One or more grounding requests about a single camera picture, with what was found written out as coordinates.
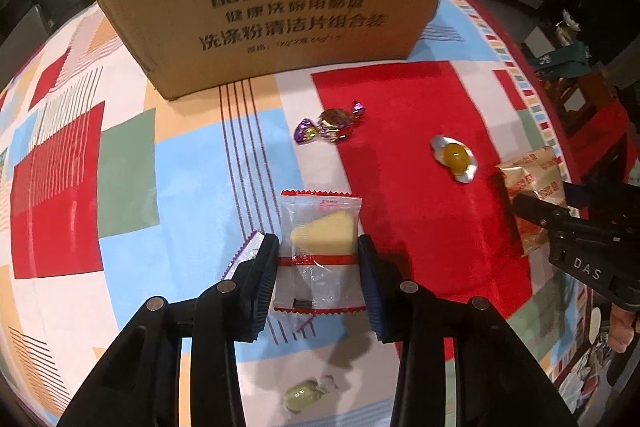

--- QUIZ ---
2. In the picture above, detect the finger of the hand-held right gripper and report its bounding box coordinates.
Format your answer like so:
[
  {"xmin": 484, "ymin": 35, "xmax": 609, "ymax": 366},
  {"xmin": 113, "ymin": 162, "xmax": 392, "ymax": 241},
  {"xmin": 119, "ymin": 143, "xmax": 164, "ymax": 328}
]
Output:
[
  {"xmin": 564, "ymin": 179, "xmax": 640, "ymax": 233},
  {"xmin": 512, "ymin": 192, "xmax": 576, "ymax": 235}
]

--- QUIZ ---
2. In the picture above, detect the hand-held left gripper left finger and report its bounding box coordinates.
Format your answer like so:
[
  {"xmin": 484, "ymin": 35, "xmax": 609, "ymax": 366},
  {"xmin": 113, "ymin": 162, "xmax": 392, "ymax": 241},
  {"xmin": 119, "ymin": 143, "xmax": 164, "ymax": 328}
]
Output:
[{"xmin": 57, "ymin": 234, "xmax": 281, "ymax": 427}]

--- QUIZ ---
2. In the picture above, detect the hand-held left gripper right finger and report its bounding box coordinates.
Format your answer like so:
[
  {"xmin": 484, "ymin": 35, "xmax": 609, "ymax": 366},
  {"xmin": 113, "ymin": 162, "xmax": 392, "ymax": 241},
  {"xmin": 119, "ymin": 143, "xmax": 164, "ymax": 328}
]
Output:
[{"xmin": 357, "ymin": 234, "xmax": 583, "ymax": 427}]

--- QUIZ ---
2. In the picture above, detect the gold foil snack packet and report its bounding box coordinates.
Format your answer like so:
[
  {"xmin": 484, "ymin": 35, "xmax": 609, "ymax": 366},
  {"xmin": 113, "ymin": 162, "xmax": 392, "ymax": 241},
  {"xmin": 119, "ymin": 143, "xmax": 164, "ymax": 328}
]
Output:
[{"xmin": 495, "ymin": 146, "xmax": 581, "ymax": 258}]

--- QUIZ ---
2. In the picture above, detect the clear packet with yellow cake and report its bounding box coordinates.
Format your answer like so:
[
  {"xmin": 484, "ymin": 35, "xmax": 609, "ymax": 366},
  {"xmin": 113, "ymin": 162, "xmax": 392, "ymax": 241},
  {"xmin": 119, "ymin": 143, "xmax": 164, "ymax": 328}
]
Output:
[{"xmin": 272, "ymin": 189, "xmax": 368, "ymax": 315}]

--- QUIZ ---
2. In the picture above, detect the brown cardboard box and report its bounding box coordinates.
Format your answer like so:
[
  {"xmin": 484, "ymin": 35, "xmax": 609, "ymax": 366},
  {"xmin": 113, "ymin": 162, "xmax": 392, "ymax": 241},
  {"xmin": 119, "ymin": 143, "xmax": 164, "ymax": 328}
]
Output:
[{"xmin": 80, "ymin": 0, "xmax": 475, "ymax": 102}]

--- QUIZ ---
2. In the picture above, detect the person's right hand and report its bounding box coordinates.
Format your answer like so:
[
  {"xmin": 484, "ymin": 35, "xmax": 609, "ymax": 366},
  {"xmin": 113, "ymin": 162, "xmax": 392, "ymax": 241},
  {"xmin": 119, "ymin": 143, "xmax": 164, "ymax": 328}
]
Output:
[{"xmin": 607, "ymin": 306, "xmax": 640, "ymax": 354}]

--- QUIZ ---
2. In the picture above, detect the dark striped long packet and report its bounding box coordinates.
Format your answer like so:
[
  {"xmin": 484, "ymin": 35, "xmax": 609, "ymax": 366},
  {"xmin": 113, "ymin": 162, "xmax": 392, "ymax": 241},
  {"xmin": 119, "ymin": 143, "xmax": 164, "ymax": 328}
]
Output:
[{"xmin": 220, "ymin": 231, "xmax": 266, "ymax": 280}]

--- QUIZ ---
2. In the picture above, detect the red bag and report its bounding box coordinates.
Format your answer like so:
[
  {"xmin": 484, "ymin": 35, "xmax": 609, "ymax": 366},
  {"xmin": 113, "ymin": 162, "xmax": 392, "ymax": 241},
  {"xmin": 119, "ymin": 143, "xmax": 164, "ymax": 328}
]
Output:
[{"xmin": 557, "ymin": 72, "xmax": 632, "ymax": 172}]

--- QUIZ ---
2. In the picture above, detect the yellow jelly cup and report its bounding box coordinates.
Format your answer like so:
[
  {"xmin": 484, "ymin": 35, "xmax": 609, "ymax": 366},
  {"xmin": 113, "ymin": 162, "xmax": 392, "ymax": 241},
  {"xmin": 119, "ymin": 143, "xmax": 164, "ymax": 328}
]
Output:
[{"xmin": 431, "ymin": 134, "xmax": 478, "ymax": 182}]

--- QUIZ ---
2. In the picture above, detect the green wrapped candy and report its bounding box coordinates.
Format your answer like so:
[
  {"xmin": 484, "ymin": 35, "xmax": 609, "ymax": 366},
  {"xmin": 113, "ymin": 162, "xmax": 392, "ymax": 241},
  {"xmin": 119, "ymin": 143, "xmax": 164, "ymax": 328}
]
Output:
[{"xmin": 281, "ymin": 374, "xmax": 346, "ymax": 413}]

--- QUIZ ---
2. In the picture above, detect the colourful patchwork tablecloth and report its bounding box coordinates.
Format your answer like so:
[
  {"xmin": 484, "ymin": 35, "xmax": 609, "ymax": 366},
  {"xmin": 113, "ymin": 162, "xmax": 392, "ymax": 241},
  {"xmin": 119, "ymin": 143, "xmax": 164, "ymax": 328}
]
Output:
[{"xmin": 0, "ymin": 0, "xmax": 601, "ymax": 427}]

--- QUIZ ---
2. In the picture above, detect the green cloth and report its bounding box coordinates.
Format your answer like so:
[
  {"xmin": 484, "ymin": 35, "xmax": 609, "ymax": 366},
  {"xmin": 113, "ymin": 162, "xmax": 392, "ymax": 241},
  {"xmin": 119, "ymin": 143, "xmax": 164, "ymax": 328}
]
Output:
[{"xmin": 529, "ymin": 43, "xmax": 592, "ymax": 78}]

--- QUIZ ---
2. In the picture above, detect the purple foil wrapped candy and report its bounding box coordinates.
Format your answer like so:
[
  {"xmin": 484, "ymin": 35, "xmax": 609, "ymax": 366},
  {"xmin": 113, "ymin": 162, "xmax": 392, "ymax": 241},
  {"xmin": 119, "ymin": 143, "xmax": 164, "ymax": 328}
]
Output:
[{"xmin": 293, "ymin": 101, "xmax": 367, "ymax": 146}]

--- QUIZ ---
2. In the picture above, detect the white figurine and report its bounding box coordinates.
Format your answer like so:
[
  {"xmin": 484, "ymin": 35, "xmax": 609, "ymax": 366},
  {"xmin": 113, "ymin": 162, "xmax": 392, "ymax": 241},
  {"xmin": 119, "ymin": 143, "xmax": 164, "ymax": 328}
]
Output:
[{"xmin": 554, "ymin": 9, "xmax": 583, "ymax": 48}]

